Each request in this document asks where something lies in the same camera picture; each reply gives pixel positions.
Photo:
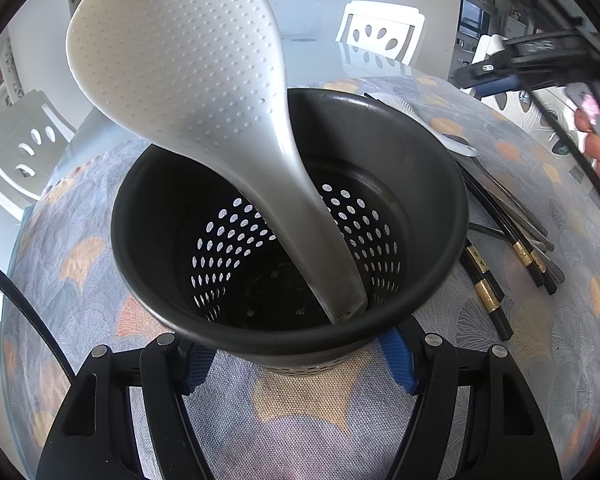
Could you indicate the television screen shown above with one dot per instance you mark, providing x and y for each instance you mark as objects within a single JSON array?
[{"x": 472, "y": 15}]

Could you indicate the fan-patterned grey tablecloth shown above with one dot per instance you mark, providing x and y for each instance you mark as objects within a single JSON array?
[{"x": 290, "y": 410}]

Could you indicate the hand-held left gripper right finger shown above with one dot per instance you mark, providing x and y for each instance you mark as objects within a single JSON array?
[{"x": 400, "y": 360}]

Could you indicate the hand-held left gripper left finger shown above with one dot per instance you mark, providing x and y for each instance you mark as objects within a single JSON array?
[{"x": 197, "y": 367}]

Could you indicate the black perforated utensil holder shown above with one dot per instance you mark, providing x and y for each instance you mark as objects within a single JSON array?
[{"x": 420, "y": 175}]

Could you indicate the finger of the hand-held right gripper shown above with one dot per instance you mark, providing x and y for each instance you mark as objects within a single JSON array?
[{"x": 495, "y": 84}]

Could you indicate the white rice paddle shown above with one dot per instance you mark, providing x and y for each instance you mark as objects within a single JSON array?
[
  {"x": 445, "y": 137},
  {"x": 180, "y": 60}
]

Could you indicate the metal fork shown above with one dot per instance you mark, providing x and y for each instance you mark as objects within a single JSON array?
[{"x": 517, "y": 215}]

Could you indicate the white patterned rack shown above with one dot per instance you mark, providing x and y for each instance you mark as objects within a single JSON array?
[{"x": 2, "y": 75}]

